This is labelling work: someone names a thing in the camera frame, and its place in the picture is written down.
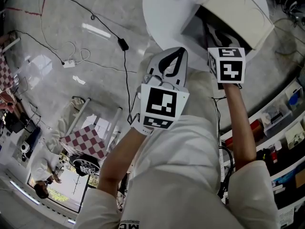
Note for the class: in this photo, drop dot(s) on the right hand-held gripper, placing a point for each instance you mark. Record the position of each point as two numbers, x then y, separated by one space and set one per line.
231 65

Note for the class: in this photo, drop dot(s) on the round black printed stool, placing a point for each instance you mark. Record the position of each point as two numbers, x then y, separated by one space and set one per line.
84 166

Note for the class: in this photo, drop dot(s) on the round white table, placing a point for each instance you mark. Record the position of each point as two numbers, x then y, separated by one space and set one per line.
164 13

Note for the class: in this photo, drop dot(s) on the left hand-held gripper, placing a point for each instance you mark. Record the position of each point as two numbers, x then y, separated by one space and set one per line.
162 104

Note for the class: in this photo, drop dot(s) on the black power adapter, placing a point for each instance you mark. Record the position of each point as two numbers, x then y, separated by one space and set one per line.
123 44

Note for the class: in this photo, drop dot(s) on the person's white sweatshirt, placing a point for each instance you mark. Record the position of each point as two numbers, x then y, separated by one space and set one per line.
181 175

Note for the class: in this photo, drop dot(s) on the red box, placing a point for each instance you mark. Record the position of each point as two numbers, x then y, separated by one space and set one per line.
255 128

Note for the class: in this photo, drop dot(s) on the white vented device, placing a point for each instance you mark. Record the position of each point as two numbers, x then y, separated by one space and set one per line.
295 135

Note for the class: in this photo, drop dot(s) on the clear plastic bin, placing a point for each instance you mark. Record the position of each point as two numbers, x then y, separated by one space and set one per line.
276 118

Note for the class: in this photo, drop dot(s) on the person's right forearm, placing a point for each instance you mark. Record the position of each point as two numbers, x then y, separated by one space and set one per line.
240 128

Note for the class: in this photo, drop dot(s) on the red floor tape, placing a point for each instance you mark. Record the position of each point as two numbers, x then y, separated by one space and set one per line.
28 11

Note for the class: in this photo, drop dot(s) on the short white power strip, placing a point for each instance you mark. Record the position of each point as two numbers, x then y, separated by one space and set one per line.
68 63

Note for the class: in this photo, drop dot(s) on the blue item in clear box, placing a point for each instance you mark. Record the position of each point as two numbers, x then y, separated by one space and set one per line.
295 99

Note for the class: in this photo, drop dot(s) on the white shelf rack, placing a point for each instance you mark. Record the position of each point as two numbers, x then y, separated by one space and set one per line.
274 151

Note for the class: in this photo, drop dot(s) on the person's left forearm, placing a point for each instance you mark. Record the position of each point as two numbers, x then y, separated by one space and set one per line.
119 161

